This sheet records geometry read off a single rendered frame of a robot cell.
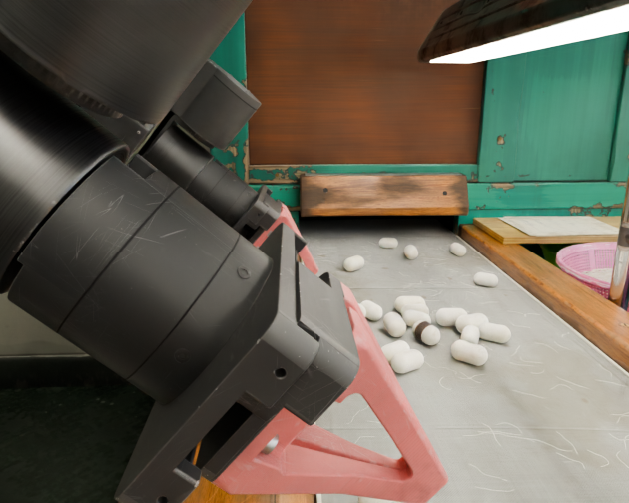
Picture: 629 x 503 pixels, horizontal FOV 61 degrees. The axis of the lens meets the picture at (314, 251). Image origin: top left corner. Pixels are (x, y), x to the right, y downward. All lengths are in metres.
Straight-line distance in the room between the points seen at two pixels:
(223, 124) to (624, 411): 0.42
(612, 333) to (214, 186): 0.42
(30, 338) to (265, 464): 1.98
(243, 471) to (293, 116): 0.86
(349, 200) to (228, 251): 0.79
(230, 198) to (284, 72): 0.50
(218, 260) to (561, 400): 0.41
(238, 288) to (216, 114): 0.37
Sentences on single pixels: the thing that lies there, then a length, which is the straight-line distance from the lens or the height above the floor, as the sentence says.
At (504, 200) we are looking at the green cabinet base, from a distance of 1.07.
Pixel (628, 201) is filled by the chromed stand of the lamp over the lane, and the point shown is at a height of 0.88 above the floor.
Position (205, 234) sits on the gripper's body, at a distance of 0.16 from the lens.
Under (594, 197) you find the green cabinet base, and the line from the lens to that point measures 1.14.
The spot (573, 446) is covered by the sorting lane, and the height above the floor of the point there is 0.74.
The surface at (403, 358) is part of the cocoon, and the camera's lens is 0.51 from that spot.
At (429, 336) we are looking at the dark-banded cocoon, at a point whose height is 0.75.
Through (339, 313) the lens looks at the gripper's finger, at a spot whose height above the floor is 0.93.
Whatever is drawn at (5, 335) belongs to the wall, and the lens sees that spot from 2.17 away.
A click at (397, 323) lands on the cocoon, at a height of 0.76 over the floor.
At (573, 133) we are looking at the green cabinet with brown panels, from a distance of 1.12.
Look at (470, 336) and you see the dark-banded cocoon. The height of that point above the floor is 0.75.
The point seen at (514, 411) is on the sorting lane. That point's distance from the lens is 0.49.
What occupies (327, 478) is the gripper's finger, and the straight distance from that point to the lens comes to 0.19.
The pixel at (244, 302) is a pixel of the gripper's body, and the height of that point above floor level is 0.93.
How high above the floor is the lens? 0.99
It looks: 16 degrees down
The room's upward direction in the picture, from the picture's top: straight up
